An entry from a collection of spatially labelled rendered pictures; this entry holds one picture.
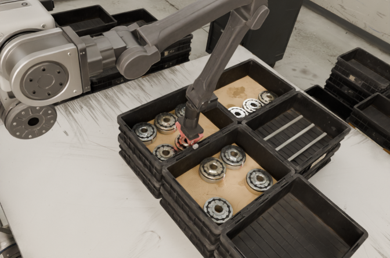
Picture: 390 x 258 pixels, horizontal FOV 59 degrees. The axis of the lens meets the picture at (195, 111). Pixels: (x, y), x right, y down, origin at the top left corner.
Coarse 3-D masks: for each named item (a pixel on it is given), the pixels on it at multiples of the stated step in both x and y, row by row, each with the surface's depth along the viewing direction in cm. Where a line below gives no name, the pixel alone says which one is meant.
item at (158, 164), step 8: (184, 88) 152; (168, 96) 147; (144, 104) 141; (128, 112) 136; (224, 112) 144; (120, 120) 133; (232, 120) 141; (128, 128) 131; (224, 128) 137; (136, 136) 128; (208, 136) 132; (136, 144) 128; (144, 144) 125; (200, 144) 129; (144, 152) 125; (184, 152) 125; (152, 160) 122; (168, 160) 122; (160, 168) 121
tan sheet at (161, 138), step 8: (200, 112) 156; (152, 120) 149; (200, 120) 153; (208, 120) 153; (208, 128) 150; (216, 128) 150; (160, 136) 143; (168, 136) 143; (152, 144) 139; (152, 152) 136
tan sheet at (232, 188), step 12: (216, 156) 139; (192, 168) 133; (240, 168) 136; (252, 168) 137; (180, 180) 128; (192, 180) 129; (228, 180) 131; (240, 180) 132; (192, 192) 125; (204, 192) 126; (216, 192) 126; (228, 192) 127; (240, 192) 128; (240, 204) 124
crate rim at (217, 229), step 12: (228, 132) 135; (204, 144) 130; (264, 144) 133; (180, 156) 124; (276, 156) 130; (288, 168) 126; (168, 180) 118; (180, 192) 114; (264, 192) 117; (192, 204) 110; (252, 204) 113; (204, 216) 107; (216, 228) 105
